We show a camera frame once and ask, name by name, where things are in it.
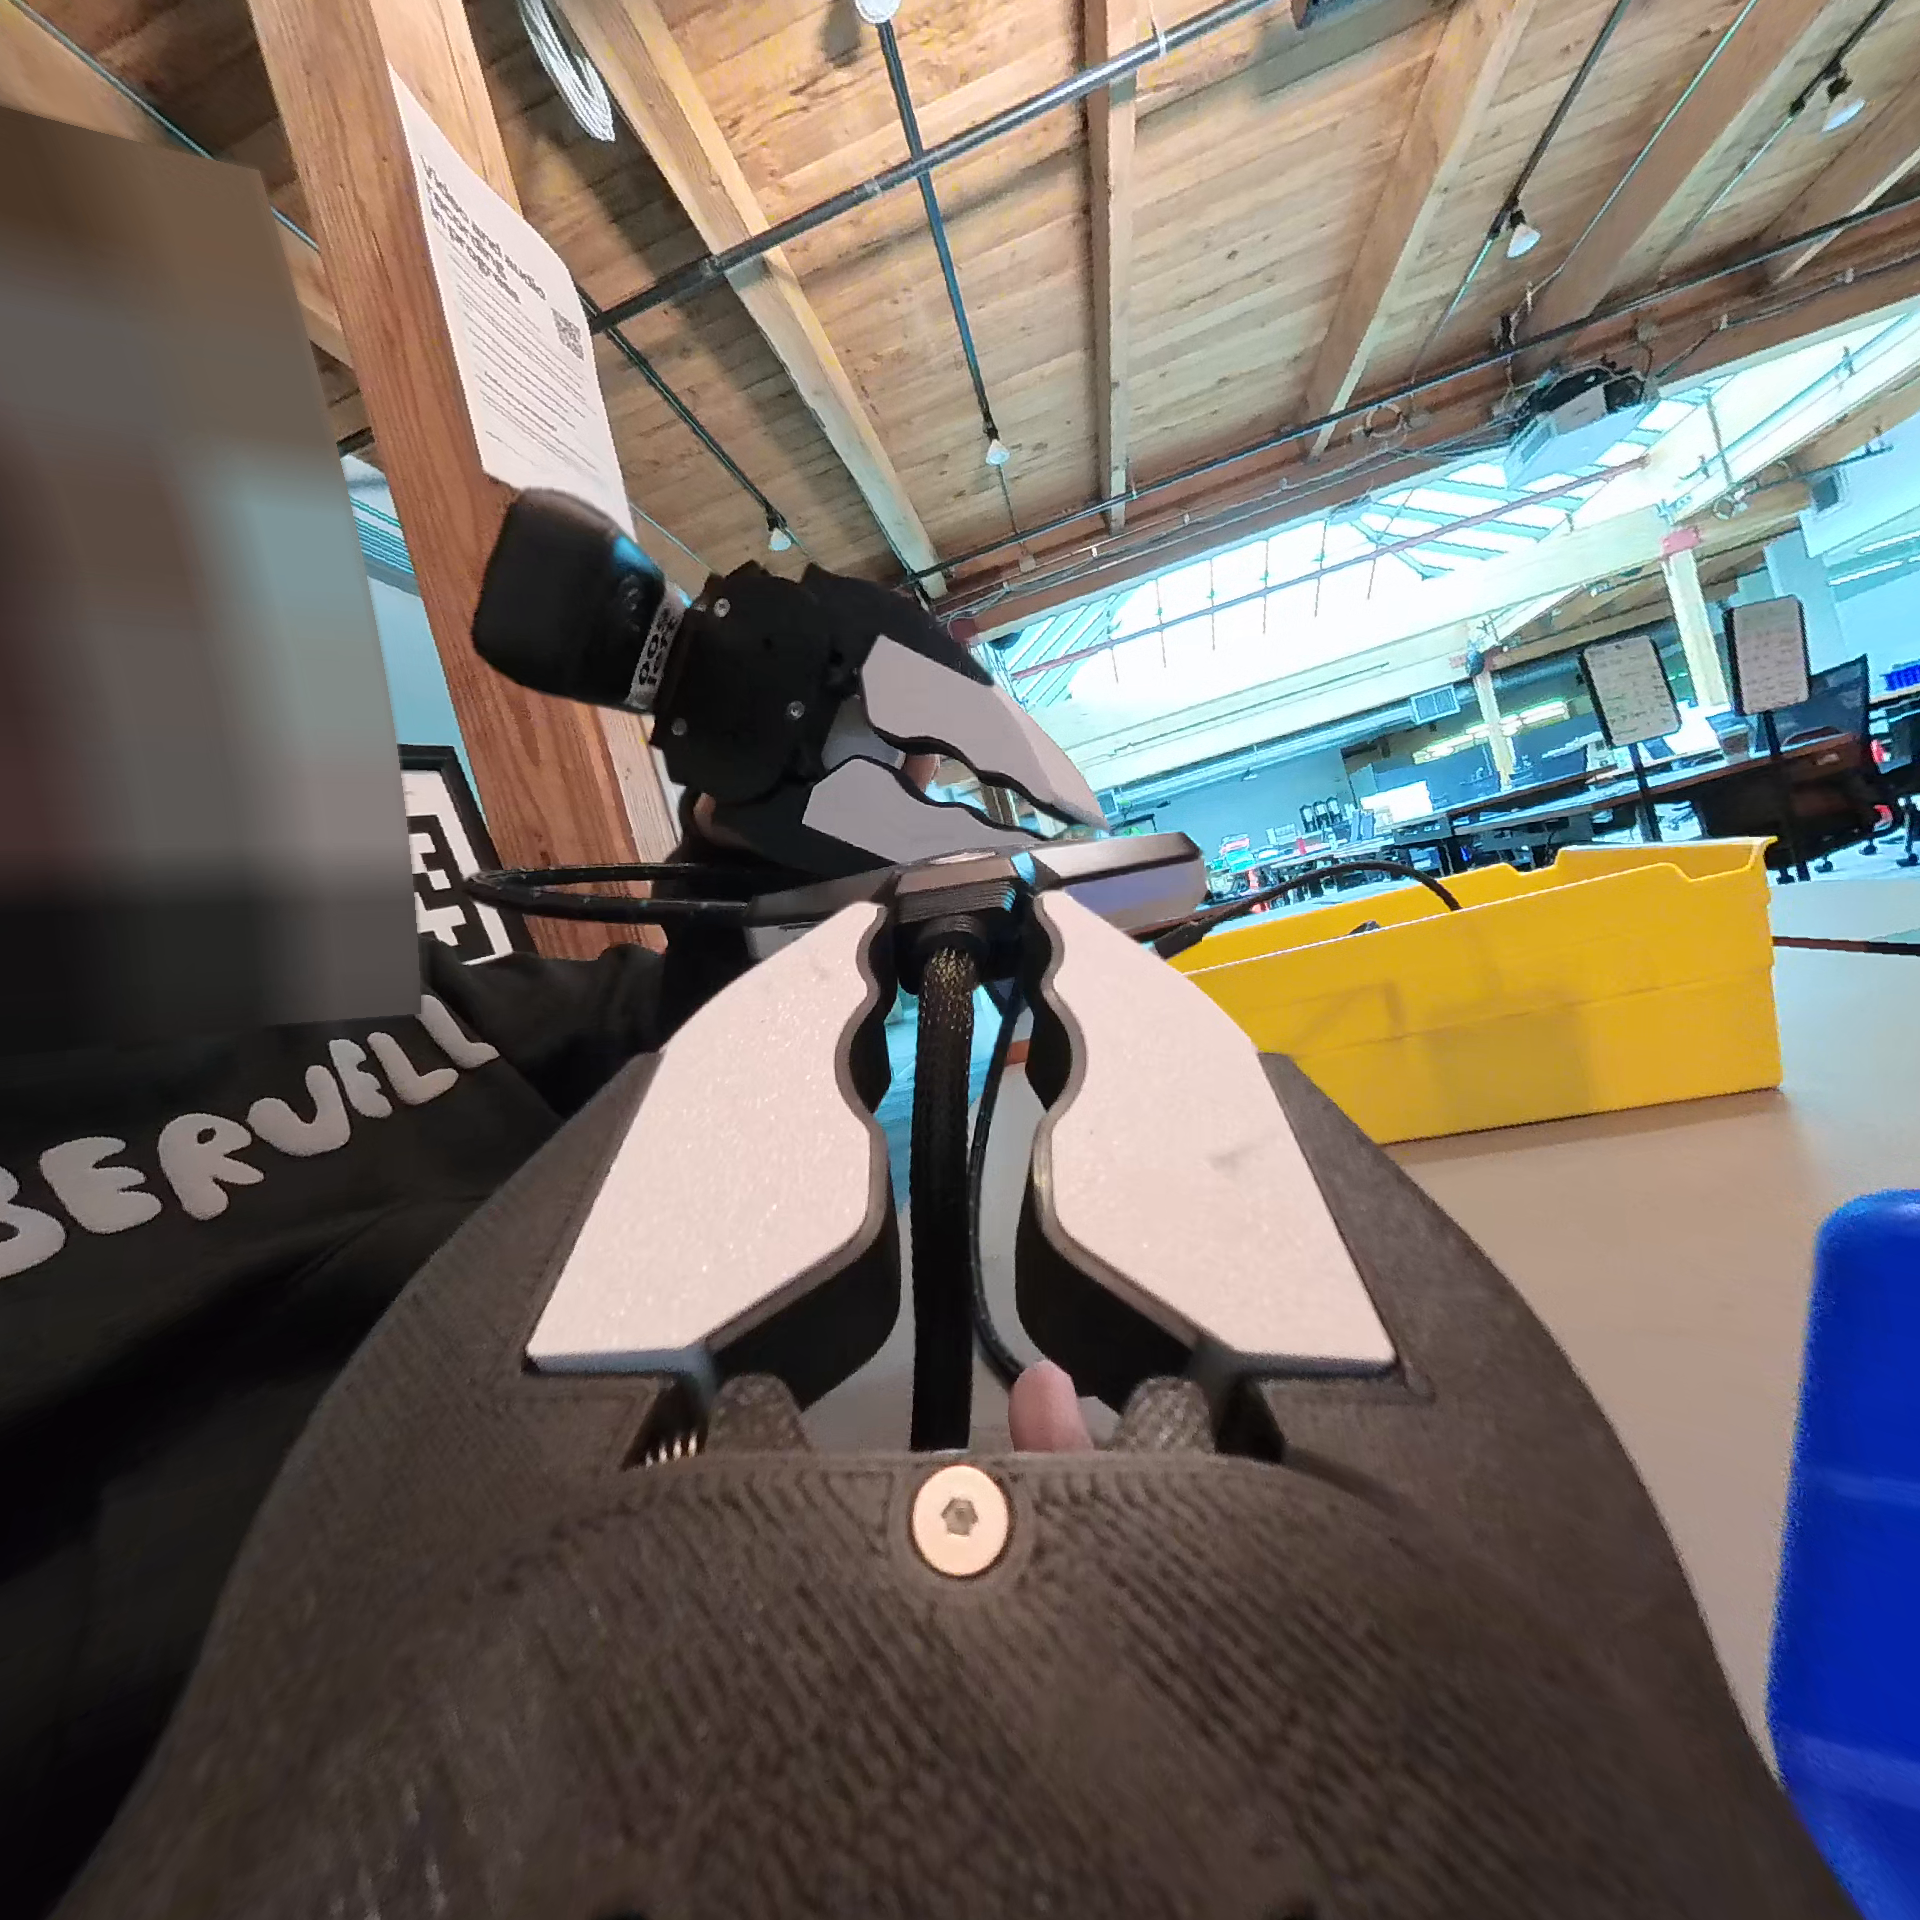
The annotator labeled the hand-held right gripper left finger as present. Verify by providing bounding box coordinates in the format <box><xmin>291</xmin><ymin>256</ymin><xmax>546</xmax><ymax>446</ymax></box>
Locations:
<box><xmin>519</xmin><ymin>898</ymin><xmax>907</xmax><ymax>1416</ymax></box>

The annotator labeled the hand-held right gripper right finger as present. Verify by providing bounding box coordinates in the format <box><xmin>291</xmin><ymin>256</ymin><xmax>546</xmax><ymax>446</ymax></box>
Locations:
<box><xmin>1012</xmin><ymin>891</ymin><xmax>1398</xmax><ymax>1424</ymax></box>

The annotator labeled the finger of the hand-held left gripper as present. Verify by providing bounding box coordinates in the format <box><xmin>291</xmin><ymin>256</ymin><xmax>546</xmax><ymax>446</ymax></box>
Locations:
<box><xmin>859</xmin><ymin>624</ymin><xmax>1114</xmax><ymax>832</ymax></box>
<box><xmin>799</xmin><ymin>753</ymin><xmax>1054</xmax><ymax>867</ymax></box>

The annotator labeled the thick black braided cable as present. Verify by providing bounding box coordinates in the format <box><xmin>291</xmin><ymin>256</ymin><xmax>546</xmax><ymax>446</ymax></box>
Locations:
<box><xmin>892</xmin><ymin>887</ymin><xmax>1024</xmax><ymax>1452</ymax></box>

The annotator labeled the yellow plastic bin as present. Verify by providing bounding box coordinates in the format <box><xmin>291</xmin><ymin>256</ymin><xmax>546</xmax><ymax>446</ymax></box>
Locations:
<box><xmin>1168</xmin><ymin>837</ymin><xmax>1784</xmax><ymax>1147</ymax></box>

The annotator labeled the blue plastic bin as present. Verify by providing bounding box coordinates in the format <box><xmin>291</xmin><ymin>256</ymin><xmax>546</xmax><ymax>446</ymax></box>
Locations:
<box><xmin>1767</xmin><ymin>1194</ymin><xmax>1920</xmax><ymax>1920</ymax></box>

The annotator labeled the printed marker board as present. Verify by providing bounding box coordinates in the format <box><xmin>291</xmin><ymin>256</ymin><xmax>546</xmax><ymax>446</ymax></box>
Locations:
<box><xmin>394</xmin><ymin>743</ymin><xmax>537</xmax><ymax>962</ymax></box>

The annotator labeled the white paper notice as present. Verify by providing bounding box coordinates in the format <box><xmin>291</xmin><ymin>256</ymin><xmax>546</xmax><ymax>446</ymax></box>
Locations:
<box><xmin>388</xmin><ymin>65</ymin><xmax>634</xmax><ymax>531</ymax></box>

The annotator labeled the person's black hoodie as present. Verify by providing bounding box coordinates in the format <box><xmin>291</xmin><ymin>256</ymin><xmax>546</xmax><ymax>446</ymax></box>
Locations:
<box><xmin>0</xmin><ymin>936</ymin><xmax>707</xmax><ymax>1920</ymax></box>

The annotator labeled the grey coiled conduit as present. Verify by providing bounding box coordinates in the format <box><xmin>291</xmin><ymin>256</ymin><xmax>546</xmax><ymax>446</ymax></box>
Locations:
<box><xmin>516</xmin><ymin>0</ymin><xmax>617</xmax><ymax>144</ymax></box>

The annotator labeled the sign board on stand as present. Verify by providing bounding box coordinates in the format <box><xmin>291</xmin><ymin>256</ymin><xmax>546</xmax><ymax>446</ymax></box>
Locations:
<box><xmin>1579</xmin><ymin>636</ymin><xmax>1682</xmax><ymax>841</ymax></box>
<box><xmin>1720</xmin><ymin>596</ymin><xmax>1815</xmax><ymax>841</ymax></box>

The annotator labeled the white ceiling projector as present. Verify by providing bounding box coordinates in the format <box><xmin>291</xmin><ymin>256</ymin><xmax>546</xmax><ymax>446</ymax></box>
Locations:
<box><xmin>1505</xmin><ymin>364</ymin><xmax>1663</xmax><ymax>470</ymax></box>

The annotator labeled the black office chair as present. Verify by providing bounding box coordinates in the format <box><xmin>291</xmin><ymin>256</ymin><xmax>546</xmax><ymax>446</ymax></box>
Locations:
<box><xmin>1784</xmin><ymin>656</ymin><xmax>1896</xmax><ymax>876</ymax></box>

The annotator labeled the wooden post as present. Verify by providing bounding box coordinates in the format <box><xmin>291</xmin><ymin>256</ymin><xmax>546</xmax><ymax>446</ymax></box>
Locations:
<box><xmin>246</xmin><ymin>0</ymin><xmax>677</xmax><ymax>962</ymax></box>

